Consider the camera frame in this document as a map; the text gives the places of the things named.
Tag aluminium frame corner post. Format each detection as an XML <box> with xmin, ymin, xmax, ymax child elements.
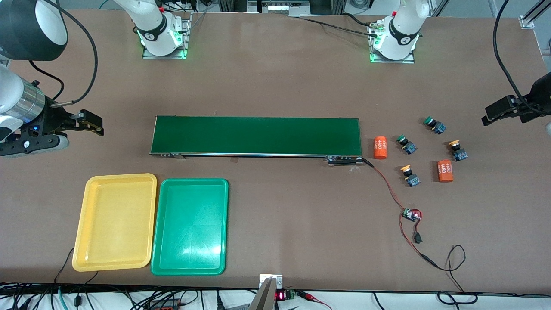
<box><xmin>519</xmin><ymin>0</ymin><xmax>551</xmax><ymax>30</ymax></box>

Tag red clip leads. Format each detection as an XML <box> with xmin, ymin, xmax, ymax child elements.
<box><xmin>297</xmin><ymin>291</ymin><xmax>333</xmax><ymax>310</ymax></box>

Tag orange 4680 cylinder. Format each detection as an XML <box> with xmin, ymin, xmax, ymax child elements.
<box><xmin>436</xmin><ymin>160</ymin><xmax>454</xmax><ymax>183</ymax></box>
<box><xmin>373</xmin><ymin>136</ymin><xmax>388</xmax><ymax>160</ymax></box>

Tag green conveyor belt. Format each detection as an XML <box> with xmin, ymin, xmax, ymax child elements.
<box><xmin>149</xmin><ymin>115</ymin><xmax>365</xmax><ymax>166</ymax></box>

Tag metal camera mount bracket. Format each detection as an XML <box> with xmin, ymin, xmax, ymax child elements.
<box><xmin>258</xmin><ymin>274</ymin><xmax>284</xmax><ymax>310</ymax></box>

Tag red black wire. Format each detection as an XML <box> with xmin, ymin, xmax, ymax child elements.
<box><xmin>362</xmin><ymin>158</ymin><xmax>407</xmax><ymax>211</ymax></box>
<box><xmin>399</xmin><ymin>213</ymin><xmax>440</xmax><ymax>268</ymax></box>

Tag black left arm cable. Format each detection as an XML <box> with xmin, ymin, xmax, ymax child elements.
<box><xmin>493</xmin><ymin>0</ymin><xmax>551</xmax><ymax>116</ymax></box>

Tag black cable to arm base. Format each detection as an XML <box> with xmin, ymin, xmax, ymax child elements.
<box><xmin>297</xmin><ymin>13</ymin><xmax>379</xmax><ymax>37</ymax></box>

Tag yellow push button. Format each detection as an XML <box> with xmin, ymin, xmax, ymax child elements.
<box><xmin>448</xmin><ymin>139</ymin><xmax>469</xmax><ymax>162</ymax></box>
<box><xmin>400</xmin><ymin>165</ymin><xmax>421</xmax><ymax>187</ymax></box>

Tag black power cable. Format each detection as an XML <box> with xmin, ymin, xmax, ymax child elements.
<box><xmin>437</xmin><ymin>245</ymin><xmax>479</xmax><ymax>305</ymax></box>

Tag green push button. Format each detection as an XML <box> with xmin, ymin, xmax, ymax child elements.
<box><xmin>396</xmin><ymin>134</ymin><xmax>417</xmax><ymax>155</ymax></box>
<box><xmin>423</xmin><ymin>116</ymin><xmax>447</xmax><ymax>135</ymax></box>

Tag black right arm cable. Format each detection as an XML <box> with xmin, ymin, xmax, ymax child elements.
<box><xmin>50</xmin><ymin>0</ymin><xmax>99</xmax><ymax>106</ymax></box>

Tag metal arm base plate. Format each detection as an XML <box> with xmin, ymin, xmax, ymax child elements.
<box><xmin>369</xmin><ymin>22</ymin><xmax>416</xmax><ymax>64</ymax></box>
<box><xmin>142</xmin><ymin>12</ymin><xmax>192</xmax><ymax>60</ymax></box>

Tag metal equipment rack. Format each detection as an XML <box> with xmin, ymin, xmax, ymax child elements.
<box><xmin>217</xmin><ymin>0</ymin><xmax>347</xmax><ymax>17</ymax></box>

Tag thin black cable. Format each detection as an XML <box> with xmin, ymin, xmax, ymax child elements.
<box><xmin>54</xmin><ymin>248</ymin><xmax>100</xmax><ymax>285</ymax></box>

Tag yellow plastic tray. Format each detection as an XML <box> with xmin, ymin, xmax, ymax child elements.
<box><xmin>72</xmin><ymin>173</ymin><xmax>158</xmax><ymax>273</ymax></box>

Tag green plastic tray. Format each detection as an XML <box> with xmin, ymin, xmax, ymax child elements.
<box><xmin>151</xmin><ymin>178</ymin><xmax>229</xmax><ymax>276</ymax></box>

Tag black plug with red lead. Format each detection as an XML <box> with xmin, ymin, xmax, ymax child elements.
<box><xmin>413</xmin><ymin>211</ymin><xmax>424</xmax><ymax>244</ymax></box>

